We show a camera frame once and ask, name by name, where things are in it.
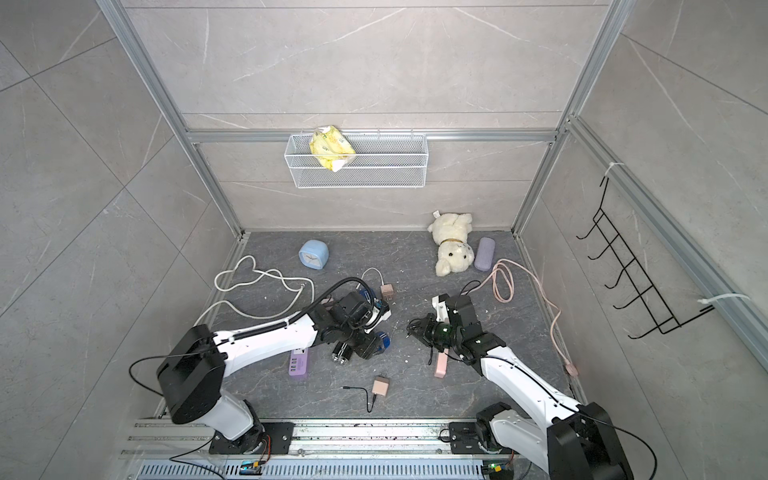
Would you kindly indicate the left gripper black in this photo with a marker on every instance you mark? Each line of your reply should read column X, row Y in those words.
column 370, row 348

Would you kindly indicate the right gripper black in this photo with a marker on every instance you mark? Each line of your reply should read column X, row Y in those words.
column 425, row 334

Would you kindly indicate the black shaver power plug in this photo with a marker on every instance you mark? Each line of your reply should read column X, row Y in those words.
column 342, row 353

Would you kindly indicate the pink charger plug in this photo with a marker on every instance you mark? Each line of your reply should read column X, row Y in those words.
column 387, row 292
column 380, row 386

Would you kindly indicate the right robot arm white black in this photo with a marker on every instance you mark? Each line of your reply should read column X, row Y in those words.
column 563, row 437

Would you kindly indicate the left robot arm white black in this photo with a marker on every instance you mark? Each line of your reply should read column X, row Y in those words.
column 191, row 376

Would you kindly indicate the pink power strip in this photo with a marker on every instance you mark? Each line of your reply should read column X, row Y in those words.
column 441, row 365

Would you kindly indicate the purple power strip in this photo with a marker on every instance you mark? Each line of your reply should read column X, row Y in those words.
column 298, row 364

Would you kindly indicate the light blue alarm clock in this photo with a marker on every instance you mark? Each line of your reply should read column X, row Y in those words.
column 314, row 254

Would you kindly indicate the lavender oval case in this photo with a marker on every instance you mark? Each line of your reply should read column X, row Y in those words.
column 484, row 255

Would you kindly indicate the cream teddy bear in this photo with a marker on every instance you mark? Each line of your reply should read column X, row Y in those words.
column 450, row 232

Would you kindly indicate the yellow wet wipes pack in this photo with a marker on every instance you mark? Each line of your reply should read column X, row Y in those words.
column 331, row 148

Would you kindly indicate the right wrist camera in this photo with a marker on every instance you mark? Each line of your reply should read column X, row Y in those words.
column 439, row 305

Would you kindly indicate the white wire mesh basket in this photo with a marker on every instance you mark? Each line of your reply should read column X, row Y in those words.
column 378, row 160

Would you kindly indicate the black wall hook rack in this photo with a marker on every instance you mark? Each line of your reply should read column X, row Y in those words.
column 634, row 274

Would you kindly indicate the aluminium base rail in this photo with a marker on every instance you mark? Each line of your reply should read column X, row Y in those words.
column 335, row 449

